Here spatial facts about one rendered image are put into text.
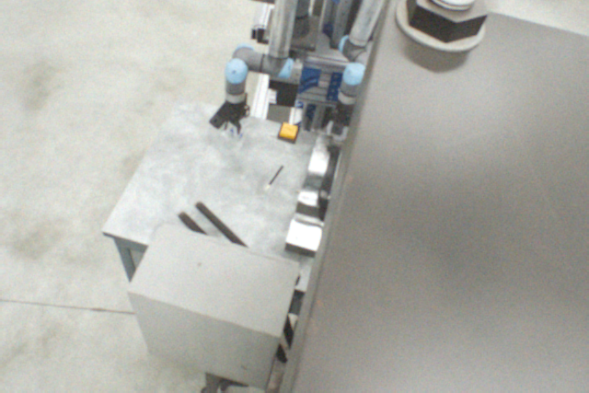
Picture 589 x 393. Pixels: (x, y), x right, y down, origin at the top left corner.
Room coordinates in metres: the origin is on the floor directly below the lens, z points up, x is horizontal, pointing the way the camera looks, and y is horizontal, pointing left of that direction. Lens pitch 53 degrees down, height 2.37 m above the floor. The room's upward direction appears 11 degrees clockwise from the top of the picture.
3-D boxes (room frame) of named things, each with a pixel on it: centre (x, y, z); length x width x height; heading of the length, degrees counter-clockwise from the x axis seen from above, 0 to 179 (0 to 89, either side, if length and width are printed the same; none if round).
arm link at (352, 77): (1.39, -0.16, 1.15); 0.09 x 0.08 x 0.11; 133
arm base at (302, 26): (1.76, 0.11, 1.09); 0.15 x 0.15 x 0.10
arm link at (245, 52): (1.38, 0.24, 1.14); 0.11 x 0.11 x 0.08; 89
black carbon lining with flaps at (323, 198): (1.08, -0.20, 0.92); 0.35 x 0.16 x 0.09; 174
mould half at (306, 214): (1.07, -0.19, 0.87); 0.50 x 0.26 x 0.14; 174
